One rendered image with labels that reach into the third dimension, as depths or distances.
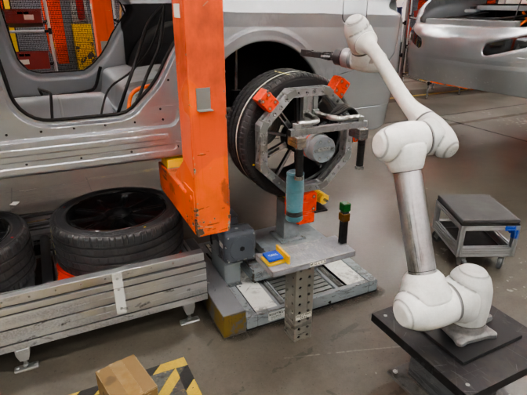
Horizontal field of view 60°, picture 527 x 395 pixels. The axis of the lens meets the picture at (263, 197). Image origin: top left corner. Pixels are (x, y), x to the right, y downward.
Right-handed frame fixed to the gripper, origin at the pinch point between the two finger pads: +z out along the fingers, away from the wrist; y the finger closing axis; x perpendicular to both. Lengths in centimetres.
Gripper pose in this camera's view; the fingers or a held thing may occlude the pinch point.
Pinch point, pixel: (307, 52)
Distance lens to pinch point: 237.8
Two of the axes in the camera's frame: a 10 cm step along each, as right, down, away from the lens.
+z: -7.7, -2.8, 5.7
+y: 6.3, -2.3, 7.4
